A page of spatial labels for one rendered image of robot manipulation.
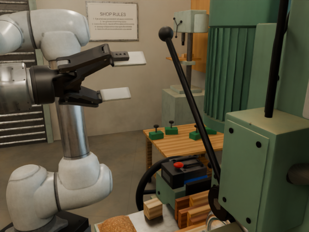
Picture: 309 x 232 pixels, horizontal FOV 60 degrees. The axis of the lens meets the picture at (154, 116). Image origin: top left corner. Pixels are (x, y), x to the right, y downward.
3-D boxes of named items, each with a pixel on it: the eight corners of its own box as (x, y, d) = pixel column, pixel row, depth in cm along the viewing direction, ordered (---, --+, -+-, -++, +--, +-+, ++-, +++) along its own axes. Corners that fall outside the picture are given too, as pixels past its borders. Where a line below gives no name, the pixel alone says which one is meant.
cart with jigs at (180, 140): (202, 169, 281) (206, 110, 261) (235, 200, 230) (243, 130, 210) (142, 181, 260) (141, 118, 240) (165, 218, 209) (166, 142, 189)
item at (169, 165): (190, 164, 93) (191, 150, 91) (209, 180, 84) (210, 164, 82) (156, 172, 88) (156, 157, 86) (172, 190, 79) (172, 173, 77)
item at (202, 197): (238, 200, 83) (240, 181, 81) (243, 204, 82) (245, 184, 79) (188, 217, 76) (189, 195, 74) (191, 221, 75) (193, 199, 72)
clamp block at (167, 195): (191, 184, 97) (192, 162, 95) (214, 205, 86) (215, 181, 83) (154, 194, 92) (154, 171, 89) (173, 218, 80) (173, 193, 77)
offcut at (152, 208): (156, 208, 80) (156, 197, 79) (162, 215, 77) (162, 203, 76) (143, 213, 78) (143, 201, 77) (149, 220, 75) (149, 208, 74)
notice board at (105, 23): (138, 40, 350) (137, 2, 335) (138, 40, 348) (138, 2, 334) (88, 41, 330) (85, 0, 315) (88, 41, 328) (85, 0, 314)
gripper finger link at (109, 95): (102, 100, 62) (102, 102, 62) (131, 97, 64) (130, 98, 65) (100, 89, 63) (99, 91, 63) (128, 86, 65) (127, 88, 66)
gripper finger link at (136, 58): (108, 55, 52) (108, 52, 51) (141, 53, 55) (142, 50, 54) (111, 67, 51) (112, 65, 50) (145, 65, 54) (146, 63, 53)
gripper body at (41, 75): (35, 113, 53) (82, 107, 57) (31, 91, 46) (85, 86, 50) (30, 81, 56) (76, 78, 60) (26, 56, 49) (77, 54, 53)
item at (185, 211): (226, 210, 79) (227, 195, 78) (229, 213, 78) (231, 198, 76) (177, 225, 73) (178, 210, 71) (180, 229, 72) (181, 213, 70)
